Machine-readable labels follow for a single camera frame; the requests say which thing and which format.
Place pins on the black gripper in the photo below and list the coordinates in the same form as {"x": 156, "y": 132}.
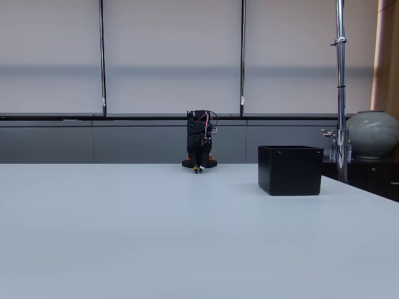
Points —
{"x": 198, "y": 151}

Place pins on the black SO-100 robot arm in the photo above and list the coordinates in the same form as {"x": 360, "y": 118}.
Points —
{"x": 196, "y": 126}

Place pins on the black open plastic box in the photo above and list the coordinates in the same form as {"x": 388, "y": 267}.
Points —
{"x": 290, "y": 174}

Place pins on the black long counter ledge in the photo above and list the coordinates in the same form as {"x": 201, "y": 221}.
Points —
{"x": 280, "y": 117}

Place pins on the black window mullion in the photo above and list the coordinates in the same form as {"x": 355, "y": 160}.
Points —
{"x": 242, "y": 62}
{"x": 102, "y": 62}

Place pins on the white roller blind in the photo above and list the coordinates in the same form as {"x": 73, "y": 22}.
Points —
{"x": 290, "y": 37}
{"x": 46, "y": 37}
{"x": 171, "y": 37}

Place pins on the silver metal clamp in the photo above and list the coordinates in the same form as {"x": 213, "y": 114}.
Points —
{"x": 327, "y": 132}

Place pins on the clear plastic water bottle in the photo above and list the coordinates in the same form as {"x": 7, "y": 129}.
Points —
{"x": 333, "y": 151}

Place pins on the chrome vertical pole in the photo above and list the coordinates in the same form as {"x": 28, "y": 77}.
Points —
{"x": 340, "y": 93}

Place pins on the round grey ceramic jar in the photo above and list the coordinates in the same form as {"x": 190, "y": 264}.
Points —
{"x": 371, "y": 134}

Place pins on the dark wooden sideboard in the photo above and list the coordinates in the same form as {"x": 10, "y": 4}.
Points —
{"x": 380, "y": 177}

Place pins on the brown wooden column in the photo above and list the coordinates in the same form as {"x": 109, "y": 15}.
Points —
{"x": 388, "y": 62}

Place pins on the grey low wall cabinet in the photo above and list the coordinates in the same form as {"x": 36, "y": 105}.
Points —
{"x": 46, "y": 143}

